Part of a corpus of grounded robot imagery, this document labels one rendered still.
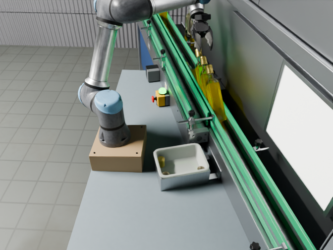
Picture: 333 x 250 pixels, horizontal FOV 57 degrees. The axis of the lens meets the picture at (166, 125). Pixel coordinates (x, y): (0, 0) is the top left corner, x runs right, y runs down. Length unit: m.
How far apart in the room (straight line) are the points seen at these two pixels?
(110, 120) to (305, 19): 0.84
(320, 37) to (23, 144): 2.45
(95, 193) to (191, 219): 0.43
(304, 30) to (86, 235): 1.07
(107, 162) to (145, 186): 0.21
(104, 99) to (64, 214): 1.16
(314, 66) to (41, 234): 1.88
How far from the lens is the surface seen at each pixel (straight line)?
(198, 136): 1.45
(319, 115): 1.04
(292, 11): 1.18
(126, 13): 1.28
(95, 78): 1.42
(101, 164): 1.43
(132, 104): 1.83
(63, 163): 2.61
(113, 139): 1.40
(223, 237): 1.26
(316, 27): 1.08
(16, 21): 4.49
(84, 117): 3.01
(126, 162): 1.39
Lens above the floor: 1.83
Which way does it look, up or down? 40 degrees down
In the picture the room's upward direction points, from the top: straight up
